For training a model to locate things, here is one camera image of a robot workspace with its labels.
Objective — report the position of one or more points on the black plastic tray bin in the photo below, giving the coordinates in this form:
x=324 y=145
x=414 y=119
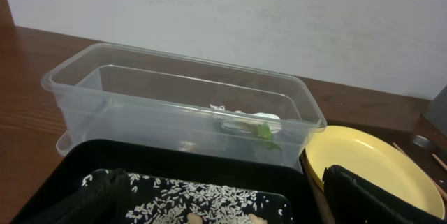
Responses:
x=93 y=159

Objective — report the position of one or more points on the clear plastic bin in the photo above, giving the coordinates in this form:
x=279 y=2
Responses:
x=157 y=99

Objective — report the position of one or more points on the yellow plate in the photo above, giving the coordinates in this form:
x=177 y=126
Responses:
x=376 y=161

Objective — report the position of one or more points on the white plastic wrap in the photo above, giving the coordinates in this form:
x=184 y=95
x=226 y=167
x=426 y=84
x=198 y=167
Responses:
x=236 y=121

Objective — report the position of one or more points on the right wooden chopstick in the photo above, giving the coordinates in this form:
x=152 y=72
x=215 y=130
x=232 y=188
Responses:
x=442 y=164

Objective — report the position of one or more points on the dark brown serving tray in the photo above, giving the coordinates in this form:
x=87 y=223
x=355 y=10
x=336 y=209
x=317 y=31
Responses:
x=401 y=135

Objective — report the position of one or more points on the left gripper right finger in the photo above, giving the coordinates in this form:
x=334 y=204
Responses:
x=353 y=199

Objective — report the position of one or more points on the green snack wrapper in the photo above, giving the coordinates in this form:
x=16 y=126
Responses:
x=262 y=132

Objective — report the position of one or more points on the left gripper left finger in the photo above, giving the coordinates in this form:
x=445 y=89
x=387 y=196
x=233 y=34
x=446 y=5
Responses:
x=103 y=201

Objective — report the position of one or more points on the rice and food scraps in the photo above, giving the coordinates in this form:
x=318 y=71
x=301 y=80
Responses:
x=162 y=200

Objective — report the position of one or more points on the wooden chopstick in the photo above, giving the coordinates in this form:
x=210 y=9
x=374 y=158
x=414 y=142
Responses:
x=439 y=189
x=442 y=164

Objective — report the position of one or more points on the left wooden chopstick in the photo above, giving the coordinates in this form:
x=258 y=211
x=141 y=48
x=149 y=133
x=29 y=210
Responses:
x=439 y=189

